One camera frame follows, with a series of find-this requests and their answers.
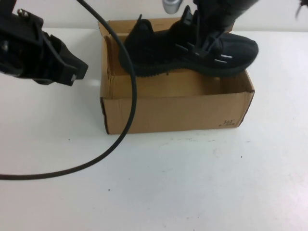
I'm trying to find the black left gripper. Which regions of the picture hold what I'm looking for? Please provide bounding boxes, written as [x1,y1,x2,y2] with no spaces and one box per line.
[0,33,89,87]

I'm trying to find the thick black cable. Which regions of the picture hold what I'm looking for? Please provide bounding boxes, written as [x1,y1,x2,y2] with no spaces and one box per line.
[0,0,138,181]

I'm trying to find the black left camera mount plate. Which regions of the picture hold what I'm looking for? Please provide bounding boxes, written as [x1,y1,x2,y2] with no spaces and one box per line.
[0,8,44,47]

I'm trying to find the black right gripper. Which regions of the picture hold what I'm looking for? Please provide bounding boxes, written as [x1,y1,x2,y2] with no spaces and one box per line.
[192,9,232,58]

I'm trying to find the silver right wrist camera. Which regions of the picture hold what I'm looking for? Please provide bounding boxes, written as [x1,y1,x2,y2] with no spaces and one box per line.
[163,0,182,14]

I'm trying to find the brown cardboard shoe box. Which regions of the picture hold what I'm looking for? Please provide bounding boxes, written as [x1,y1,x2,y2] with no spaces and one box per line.
[97,18,256,135]

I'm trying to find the black knit sneaker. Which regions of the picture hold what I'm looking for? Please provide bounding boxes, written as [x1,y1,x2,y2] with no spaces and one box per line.
[117,6,260,79]

